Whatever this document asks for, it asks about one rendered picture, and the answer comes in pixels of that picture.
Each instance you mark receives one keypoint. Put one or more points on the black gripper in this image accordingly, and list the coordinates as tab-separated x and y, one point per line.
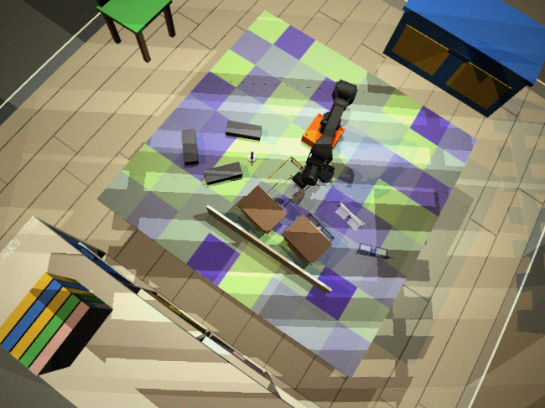
297	178

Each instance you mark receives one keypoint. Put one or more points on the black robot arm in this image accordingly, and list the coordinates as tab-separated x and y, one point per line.
343	95

